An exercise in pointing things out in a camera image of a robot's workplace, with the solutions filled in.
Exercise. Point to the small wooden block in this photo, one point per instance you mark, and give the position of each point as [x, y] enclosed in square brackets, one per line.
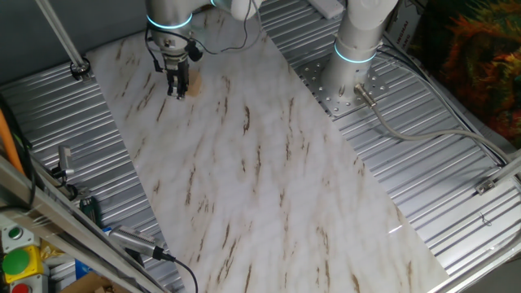
[195, 83]

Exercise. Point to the brown cardboard box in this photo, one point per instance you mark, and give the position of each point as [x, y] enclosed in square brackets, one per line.
[85, 284]

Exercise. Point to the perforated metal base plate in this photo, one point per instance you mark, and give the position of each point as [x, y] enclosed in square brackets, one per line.
[315, 81]

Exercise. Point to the aluminium frame pole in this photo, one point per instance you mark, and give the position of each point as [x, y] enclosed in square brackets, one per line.
[61, 34]

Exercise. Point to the metal camera mount clamp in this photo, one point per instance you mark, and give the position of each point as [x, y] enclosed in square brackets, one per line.
[75, 192]

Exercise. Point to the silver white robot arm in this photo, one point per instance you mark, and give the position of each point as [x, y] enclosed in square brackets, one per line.
[352, 69]

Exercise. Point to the white box small green button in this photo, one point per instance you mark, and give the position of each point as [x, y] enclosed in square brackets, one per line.
[16, 234]

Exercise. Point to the small metal corner bracket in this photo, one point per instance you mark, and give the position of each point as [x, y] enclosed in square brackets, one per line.
[485, 187]

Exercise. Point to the aluminium frame beam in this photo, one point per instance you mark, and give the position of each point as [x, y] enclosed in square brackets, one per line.
[53, 221]

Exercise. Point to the green hex key set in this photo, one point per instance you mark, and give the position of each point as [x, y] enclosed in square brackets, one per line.
[90, 209]

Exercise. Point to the blue tissue pack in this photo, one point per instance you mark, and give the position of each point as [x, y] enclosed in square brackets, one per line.
[83, 269]

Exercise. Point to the aluminium table edge rail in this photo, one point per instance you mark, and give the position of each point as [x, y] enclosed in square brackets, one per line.
[480, 270]

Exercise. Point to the silver ribbed camera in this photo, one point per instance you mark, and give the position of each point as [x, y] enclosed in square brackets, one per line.
[132, 240]

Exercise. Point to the white box red print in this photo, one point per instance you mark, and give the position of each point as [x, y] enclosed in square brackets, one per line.
[403, 24]

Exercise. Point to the grey box red button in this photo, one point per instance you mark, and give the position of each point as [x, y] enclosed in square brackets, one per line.
[20, 289]

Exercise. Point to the white power strip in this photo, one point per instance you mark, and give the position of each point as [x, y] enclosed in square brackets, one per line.
[325, 7]

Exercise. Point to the short aluminium profile bar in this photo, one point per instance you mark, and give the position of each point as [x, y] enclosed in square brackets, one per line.
[509, 170]

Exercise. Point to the yellow box green push button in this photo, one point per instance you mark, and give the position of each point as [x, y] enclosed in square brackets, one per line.
[16, 262]

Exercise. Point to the black round wrist camera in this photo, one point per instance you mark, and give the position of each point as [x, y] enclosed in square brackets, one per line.
[193, 51]

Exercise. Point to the small silver camera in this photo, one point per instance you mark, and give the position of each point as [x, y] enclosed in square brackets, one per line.
[65, 158]

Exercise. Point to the black pole foot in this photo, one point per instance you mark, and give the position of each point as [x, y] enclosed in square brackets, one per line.
[80, 69]

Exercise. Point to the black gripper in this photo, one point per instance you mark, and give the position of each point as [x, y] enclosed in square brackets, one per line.
[177, 67]

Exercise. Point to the colourful orange green cloth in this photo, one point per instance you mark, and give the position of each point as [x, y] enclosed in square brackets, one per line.
[476, 61]

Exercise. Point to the white marble pattern mat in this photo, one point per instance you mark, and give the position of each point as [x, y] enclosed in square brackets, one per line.
[264, 183]

